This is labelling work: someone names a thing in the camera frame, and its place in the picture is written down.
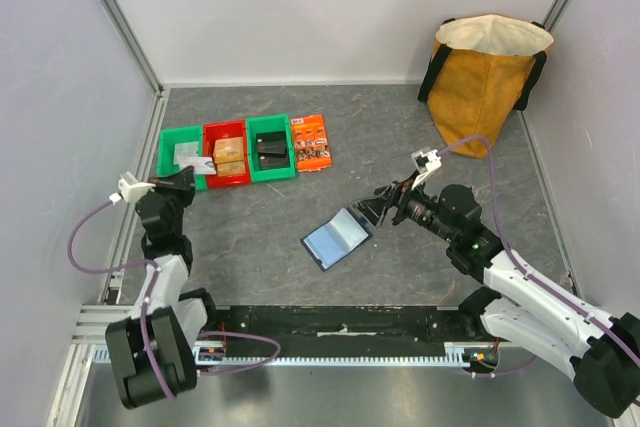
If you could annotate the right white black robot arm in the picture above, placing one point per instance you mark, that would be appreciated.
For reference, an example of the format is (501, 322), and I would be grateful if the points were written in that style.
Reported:
(596, 350)

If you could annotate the yellow tote bag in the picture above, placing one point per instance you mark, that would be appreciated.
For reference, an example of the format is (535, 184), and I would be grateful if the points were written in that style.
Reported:
(481, 69)

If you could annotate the blue card holder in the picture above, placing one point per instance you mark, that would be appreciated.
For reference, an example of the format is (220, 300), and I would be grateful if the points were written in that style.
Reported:
(336, 239)

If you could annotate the orange blister pack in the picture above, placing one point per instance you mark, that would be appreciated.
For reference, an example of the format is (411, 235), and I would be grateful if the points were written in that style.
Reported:
(310, 143)

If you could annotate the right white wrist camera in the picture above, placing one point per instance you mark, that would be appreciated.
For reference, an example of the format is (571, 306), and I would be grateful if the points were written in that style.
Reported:
(426, 162)

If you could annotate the red bin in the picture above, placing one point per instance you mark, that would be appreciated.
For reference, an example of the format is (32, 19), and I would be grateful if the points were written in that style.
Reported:
(214, 131)

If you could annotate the right green bin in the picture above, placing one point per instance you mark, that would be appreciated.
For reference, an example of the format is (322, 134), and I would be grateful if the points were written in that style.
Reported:
(257, 125)

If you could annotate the aluminium frame rail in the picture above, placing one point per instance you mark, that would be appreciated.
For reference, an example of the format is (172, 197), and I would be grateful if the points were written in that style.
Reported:
(341, 349)

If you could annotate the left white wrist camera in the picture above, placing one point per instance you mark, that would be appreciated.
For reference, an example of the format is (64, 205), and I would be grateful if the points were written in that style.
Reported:
(130, 189)

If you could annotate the green bin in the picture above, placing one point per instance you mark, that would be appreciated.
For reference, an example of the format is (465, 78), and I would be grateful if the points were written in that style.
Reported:
(167, 140)
(257, 125)

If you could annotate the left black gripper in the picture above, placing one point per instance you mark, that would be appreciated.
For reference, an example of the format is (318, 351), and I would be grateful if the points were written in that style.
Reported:
(181, 183)

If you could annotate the left green bin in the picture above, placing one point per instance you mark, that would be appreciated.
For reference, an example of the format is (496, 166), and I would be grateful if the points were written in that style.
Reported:
(167, 140)

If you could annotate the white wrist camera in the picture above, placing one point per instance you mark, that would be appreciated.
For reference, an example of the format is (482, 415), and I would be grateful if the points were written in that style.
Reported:
(426, 162)
(130, 189)

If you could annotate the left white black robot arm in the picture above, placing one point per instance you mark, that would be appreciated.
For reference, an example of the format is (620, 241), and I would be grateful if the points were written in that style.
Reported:
(151, 350)

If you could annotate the silver card in bin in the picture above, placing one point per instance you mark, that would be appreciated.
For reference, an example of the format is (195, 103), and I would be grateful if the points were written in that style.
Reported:
(185, 150)

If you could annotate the lower gold card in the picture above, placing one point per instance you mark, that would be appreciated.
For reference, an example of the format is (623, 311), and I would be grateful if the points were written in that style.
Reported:
(233, 168)

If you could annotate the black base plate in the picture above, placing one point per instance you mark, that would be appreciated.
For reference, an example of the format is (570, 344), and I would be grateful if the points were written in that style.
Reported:
(433, 323)

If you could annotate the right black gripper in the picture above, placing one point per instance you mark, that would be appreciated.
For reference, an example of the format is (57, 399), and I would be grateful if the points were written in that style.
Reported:
(396, 202)

